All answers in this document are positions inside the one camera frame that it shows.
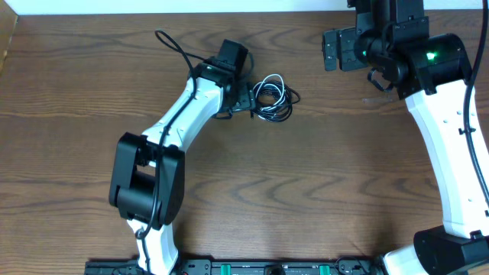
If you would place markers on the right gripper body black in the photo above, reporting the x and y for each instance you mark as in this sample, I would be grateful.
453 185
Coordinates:
349 59

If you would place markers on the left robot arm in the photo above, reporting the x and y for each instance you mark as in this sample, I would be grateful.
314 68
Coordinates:
147 185

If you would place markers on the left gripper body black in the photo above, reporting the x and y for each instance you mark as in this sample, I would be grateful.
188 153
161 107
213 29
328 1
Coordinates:
244 98

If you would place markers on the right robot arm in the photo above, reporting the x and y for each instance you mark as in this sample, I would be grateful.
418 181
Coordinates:
435 78

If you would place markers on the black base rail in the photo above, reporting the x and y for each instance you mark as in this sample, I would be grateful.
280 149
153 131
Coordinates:
213 267

